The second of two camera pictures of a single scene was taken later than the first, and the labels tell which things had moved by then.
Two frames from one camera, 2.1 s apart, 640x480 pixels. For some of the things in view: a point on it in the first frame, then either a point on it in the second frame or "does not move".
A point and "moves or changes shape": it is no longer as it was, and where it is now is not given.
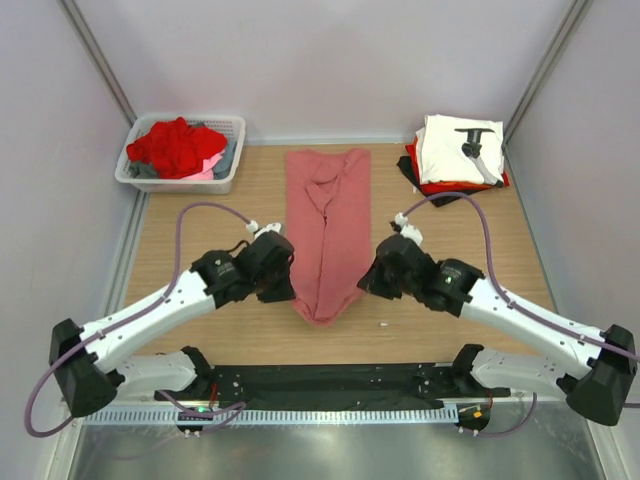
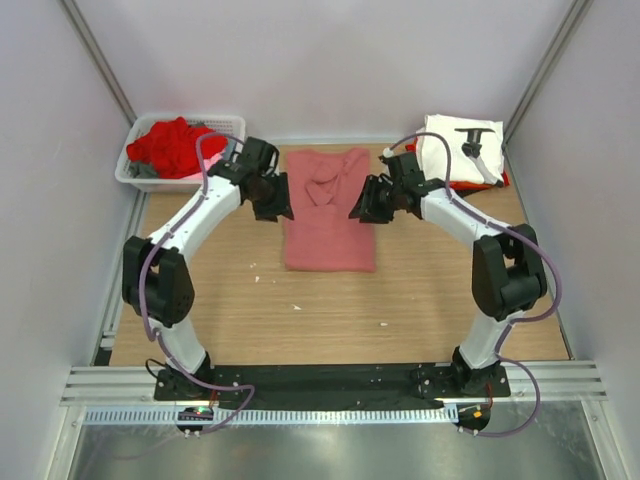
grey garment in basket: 147,170 does not move
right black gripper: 372,282 to 364,208
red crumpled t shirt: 177,149 does not move
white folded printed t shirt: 460,150 does not move
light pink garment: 208,165 does not move
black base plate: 333,387 does not move
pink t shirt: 329,218 moves or changes shape
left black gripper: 284,291 to 281,205
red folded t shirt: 434,187 does not move
